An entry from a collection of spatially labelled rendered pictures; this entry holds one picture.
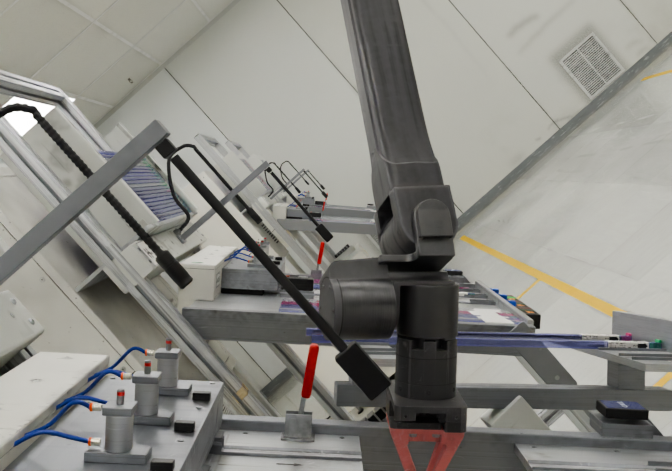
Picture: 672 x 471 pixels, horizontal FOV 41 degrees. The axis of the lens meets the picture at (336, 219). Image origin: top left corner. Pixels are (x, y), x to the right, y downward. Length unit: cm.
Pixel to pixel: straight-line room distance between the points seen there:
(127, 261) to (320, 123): 672
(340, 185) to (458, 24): 185
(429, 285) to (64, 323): 118
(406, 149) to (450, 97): 766
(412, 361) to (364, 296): 8
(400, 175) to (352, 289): 13
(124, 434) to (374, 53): 44
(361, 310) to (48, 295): 117
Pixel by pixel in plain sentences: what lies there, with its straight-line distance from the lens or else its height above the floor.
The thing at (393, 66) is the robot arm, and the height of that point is 127.
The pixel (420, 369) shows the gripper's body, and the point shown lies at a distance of 83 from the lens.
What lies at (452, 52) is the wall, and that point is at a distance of 858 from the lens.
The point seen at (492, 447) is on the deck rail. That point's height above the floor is 87.
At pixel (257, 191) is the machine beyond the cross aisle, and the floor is 142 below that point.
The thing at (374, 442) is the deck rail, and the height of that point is 96.
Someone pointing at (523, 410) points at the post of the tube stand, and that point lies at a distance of 130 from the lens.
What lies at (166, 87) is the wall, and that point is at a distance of 860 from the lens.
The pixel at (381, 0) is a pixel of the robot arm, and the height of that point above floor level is 133.
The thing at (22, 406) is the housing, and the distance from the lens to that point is 86.
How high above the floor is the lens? 123
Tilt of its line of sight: 3 degrees down
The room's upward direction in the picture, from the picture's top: 41 degrees counter-clockwise
